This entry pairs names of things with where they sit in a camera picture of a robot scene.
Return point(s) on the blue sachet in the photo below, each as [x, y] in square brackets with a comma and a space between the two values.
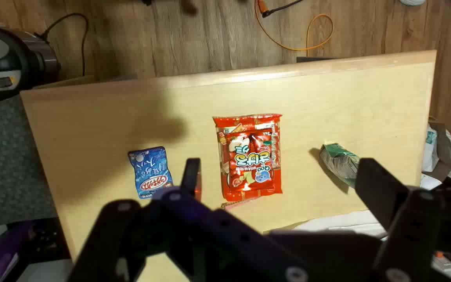
[148, 169]

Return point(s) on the red sachet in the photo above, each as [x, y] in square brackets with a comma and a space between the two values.
[249, 156]

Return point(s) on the white bottle at right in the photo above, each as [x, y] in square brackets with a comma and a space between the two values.
[437, 149]

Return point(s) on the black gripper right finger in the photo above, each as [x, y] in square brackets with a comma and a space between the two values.
[407, 229]

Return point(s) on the green sachet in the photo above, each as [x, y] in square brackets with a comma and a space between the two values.
[339, 161]

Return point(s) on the black grey round appliance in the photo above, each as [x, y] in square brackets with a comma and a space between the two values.
[6, 56]

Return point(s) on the grey speckled mat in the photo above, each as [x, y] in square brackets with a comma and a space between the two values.
[6, 166]

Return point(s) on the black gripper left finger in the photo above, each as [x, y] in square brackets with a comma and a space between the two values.
[131, 235]

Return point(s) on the white paper sheet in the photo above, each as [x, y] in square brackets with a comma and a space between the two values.
[339, 221]

